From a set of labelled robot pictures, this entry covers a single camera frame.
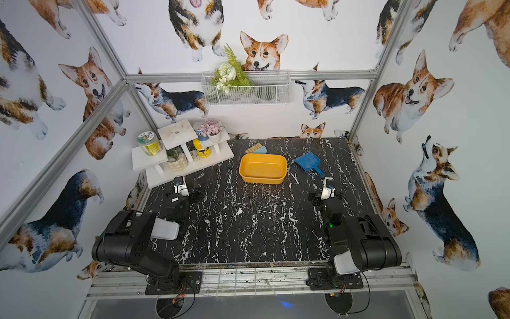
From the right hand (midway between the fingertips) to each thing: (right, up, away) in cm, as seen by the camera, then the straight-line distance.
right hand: (329, 181), depth 89 cm
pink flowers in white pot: (-54, +24, +4) cm, 59 cm away
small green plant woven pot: (-76, +10, +17) cm, 78 cm away
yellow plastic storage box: (-30, +4, +21) cm, 37 cm away
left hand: (-66, +1, +3) cm, 66 cm away
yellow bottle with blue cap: (-59, +21, +6) cm, 63 cm away
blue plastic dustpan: (-4, +8, +24) cm, 25 cm away
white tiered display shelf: (-84, +6, +13) cm, 86 cm away
